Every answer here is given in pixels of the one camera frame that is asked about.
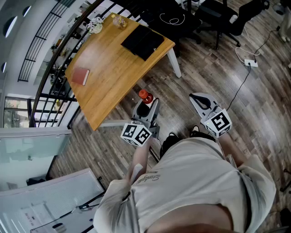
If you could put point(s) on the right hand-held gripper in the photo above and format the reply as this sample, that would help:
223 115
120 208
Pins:
218 124

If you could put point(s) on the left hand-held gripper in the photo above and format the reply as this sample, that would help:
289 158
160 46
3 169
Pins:
136 134

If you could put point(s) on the small red-capped bottle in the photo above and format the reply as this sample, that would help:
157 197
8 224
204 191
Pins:
145 96

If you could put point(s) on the person's left forearm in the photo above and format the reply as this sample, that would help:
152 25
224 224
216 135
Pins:
139 157

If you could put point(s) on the person's right forearm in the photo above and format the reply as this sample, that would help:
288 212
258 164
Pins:
232 150

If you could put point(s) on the person's right black shoe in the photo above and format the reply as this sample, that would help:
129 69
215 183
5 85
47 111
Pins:
195 130

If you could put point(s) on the person's black shoe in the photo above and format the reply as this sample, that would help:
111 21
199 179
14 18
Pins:
168 142
195 130

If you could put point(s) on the person's left black shoe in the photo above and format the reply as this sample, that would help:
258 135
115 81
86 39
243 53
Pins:
168 142

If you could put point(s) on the wooden table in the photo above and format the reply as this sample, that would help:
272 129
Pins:
109 68

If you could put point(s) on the white power strip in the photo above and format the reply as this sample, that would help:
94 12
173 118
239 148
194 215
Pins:
251 63

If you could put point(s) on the red book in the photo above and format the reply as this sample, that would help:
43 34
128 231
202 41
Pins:
80 77

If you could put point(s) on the person's white t-shirt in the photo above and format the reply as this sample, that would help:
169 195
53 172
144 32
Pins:
193 177

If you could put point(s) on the black desk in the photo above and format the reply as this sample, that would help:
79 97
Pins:
168 27

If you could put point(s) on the black office chair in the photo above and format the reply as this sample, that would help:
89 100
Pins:
218 16

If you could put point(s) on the white cup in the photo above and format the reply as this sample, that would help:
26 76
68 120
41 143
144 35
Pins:
233 18

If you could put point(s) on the clear jar with yellow contents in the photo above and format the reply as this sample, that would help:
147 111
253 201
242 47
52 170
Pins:
119 22

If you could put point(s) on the white flower bouquet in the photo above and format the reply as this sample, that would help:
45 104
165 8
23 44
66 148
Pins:
95 25

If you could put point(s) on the black metal railing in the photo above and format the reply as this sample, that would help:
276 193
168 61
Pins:
32 120

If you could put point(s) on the frosted glass partition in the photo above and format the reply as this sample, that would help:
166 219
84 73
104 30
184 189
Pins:
27 150

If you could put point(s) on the white board panel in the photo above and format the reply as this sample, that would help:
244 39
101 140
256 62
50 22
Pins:
52 195

